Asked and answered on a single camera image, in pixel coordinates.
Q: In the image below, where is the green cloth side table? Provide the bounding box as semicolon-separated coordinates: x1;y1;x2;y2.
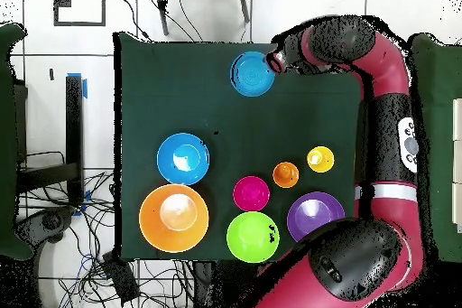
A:
411;32;462;264
0;22;32;261

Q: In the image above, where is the black power box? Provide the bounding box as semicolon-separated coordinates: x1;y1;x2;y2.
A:
101;251;141;304

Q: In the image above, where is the shallow blue bowl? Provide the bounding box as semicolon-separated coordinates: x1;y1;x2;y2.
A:
229;51;276;98

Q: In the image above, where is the black stand bar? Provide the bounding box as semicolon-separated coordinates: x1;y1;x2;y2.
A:
17;74;85;208

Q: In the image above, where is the dark green tablecloth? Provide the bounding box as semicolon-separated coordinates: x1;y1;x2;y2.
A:
113;32;364;262

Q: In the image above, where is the green bowl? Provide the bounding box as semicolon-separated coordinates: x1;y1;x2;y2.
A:
226;210;281;264

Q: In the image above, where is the dark grey chair with knob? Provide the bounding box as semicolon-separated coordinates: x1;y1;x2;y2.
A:
14;205;77;249

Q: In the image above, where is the large blue bowl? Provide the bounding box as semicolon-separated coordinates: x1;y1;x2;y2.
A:
156;132;211;186

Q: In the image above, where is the pink red bowl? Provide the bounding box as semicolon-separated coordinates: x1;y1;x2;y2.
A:
232;175;271;212

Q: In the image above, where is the yellow cup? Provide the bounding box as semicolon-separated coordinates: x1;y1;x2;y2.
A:
306;145;336;173

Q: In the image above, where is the large yellow bowl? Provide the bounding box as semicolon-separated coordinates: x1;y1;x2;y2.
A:
138;183;210;254

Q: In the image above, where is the tangle of black cables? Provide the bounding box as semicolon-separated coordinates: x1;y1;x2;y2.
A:
17;150;196;308

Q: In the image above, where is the white boxes stack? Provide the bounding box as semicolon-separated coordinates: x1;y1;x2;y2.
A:
451;98;462;234

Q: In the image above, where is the orange cup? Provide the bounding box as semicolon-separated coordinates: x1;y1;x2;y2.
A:
272;161;300;189

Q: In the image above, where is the purple bowl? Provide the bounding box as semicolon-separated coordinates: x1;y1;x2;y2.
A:
286;191;347;243

